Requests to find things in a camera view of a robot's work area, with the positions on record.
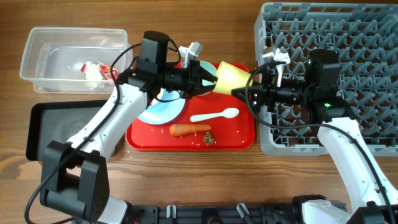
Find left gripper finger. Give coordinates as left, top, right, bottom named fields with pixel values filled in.
left=200, top=85, right=215, bottom=96
left=200, top=67, right=218, bottom=83

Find yellow cup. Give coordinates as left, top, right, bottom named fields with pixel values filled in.
left=213, top=61, right=251, bottom=95

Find red snack wrapper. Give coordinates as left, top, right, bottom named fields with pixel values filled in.
left=80, top=64, right=119, bottom=80

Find white tissue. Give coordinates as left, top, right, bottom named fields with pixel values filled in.
left=83, top=62, right=104, bottom=89

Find mint green bowl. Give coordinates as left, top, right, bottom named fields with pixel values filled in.
left=200, top=60, right=217, bottom=86

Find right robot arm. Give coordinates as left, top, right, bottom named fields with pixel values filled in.
left=231, top=49, right=397, bottom=223

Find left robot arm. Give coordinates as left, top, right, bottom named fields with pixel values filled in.
left=24, top=30, right=217, bottom=223

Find grey dishwasher rack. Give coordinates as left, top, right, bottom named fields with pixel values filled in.
left=254, top=2, right=397, bottom=157

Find white plastic spoon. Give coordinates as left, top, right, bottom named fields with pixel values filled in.
left=190, top=108, right=239, bottom=123

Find red serving tray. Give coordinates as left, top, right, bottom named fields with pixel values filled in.
left=125, top=92, right=255, bottom=151

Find orange carrot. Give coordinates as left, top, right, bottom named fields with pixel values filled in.
left=169, top=124, right=211, bottom=136

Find light blue plate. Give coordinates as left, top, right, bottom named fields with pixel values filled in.
left=138, top=89, right=185, bottom=125

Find brown mushroom piece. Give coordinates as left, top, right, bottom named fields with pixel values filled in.
left=203, top=132, right=215, bottom=145

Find clear plastic bin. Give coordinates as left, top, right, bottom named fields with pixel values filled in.
left=19, top=27, right=130, bottom=94

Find black plastic tray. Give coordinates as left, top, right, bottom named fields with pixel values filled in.
left=25, top=100, right=106, bottom=161

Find black right cable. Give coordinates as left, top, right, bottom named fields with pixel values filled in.
left=244, top=60, right=397, bottom=224

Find black cable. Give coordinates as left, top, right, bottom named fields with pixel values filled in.
left=244, top=60, right=397, bottom=224
left=24, top=42, right=181, bottom=224

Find black left cable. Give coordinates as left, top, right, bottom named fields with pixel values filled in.
left=24, top=42, right=181, bottom=224

